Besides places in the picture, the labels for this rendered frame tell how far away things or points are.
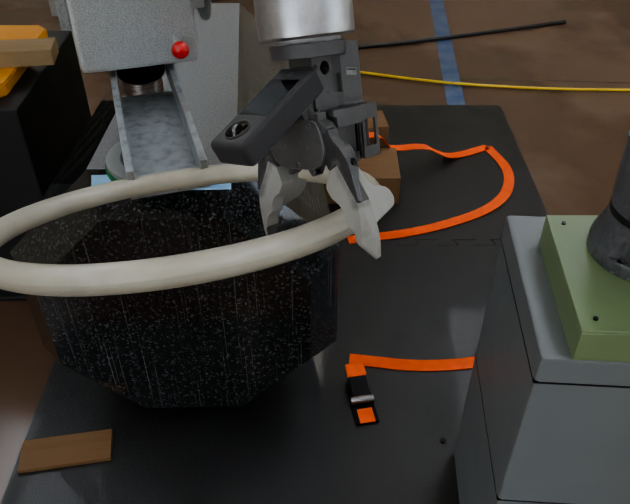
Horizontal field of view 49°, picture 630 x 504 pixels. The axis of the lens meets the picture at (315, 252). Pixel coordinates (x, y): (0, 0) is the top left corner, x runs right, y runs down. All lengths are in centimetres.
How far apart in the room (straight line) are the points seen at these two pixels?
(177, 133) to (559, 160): 242
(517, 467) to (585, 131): 248
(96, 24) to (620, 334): 102
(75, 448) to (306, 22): 169
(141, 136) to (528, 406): 82
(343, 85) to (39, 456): 167
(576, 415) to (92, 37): 109
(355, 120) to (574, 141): 295
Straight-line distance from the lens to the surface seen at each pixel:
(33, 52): 237
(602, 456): 144
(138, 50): 136
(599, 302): 122
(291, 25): 63
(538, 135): 358
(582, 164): 341
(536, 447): 139
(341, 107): 67
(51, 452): 216
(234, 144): 60
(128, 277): 63
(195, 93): 195
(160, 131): 125
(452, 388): 222
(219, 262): 63
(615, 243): 127
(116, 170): 154
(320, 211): 180
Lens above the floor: 170
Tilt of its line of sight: 40 degrees down
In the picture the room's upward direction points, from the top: straight up
